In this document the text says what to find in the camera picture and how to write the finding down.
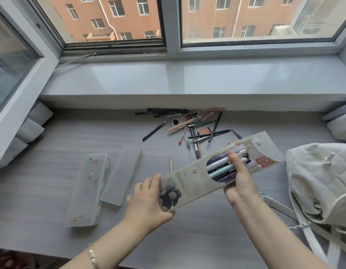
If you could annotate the thin wooden stick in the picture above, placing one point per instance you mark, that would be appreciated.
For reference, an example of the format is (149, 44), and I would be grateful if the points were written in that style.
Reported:
(170, 163)

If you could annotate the brick apartment building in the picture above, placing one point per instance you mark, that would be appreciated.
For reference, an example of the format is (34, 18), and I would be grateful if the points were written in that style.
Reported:
(130, 19)

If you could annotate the person's right forearm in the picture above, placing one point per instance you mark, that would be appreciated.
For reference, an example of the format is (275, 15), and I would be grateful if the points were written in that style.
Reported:
(268, 232)

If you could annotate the clear sticker pencil box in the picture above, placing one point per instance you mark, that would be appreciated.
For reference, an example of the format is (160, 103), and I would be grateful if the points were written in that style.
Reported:
(86, 193)

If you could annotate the red label refill packet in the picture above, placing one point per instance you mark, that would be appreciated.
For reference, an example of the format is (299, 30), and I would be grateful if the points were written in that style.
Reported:
(264, 162)

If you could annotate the person's left hand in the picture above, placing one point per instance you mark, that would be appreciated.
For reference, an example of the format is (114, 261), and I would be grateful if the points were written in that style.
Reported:
(146, 204)

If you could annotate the white window sill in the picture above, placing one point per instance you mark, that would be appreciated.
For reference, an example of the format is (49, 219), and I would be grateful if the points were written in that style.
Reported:
(161, 78)

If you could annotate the white window frame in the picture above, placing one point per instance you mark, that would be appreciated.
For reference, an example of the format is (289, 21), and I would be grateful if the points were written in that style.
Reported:
(171, 25)

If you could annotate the person's left forearm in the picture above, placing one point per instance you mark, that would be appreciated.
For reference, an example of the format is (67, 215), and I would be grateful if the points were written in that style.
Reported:
(111, 249)

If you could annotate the white quilted backpack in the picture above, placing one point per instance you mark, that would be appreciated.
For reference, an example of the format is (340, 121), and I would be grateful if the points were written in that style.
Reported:
(316, 170)

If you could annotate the cartoon sheep pencil pouch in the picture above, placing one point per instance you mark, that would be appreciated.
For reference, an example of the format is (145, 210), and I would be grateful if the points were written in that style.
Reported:
(195, 182)

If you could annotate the bundle of marker pens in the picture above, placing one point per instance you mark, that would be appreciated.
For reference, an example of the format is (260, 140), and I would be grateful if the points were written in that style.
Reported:
(217, 165)

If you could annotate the open white window sash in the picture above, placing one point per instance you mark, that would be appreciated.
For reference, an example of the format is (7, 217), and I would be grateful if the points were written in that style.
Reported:
(30, 98)

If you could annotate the small orange box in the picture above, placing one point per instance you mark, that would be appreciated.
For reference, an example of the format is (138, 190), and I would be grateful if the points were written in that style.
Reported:
(205, 131)

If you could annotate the person's right hand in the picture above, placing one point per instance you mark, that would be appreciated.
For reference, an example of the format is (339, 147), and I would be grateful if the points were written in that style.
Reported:
(243, 187)

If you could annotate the pile of pens and pencils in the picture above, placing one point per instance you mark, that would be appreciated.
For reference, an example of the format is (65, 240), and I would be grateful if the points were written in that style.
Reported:
(161, 110)

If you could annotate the grey wooden desk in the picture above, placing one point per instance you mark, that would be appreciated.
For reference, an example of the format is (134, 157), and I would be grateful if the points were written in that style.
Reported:
(63, 137)

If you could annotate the pale teal pen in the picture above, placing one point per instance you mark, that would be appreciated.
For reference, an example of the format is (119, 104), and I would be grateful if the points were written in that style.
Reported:
(217, 174)

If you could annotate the frosted plastic box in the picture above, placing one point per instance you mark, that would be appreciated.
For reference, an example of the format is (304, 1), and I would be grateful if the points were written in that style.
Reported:
(121, 176)

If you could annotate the pale blue curtain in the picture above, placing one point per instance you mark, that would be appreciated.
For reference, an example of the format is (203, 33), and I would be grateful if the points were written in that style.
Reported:
(341, 128)

